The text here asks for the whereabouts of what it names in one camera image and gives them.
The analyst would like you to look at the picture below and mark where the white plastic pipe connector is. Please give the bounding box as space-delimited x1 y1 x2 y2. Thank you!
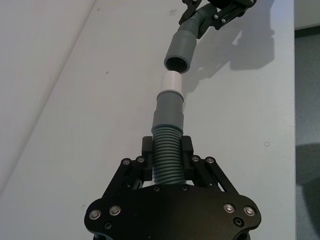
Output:
161 71 183 94

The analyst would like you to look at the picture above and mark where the grey corrugated hose cuff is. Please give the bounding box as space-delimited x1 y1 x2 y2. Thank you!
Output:
163 4 217 75

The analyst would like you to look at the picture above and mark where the grey corrugated hose with cuff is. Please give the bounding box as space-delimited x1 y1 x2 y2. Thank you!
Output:
150 89 187 186

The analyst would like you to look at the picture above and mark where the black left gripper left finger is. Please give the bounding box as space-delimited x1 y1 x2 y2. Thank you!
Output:
104 136 154 199

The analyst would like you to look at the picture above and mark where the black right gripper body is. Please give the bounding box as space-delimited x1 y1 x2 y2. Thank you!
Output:
209 0 258 9

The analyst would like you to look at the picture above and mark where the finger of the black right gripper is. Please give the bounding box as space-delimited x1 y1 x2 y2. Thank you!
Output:
179 0 201 25
197 4 252 40

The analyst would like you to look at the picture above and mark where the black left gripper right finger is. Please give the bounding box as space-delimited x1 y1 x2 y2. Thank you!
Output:
181 135 241 196

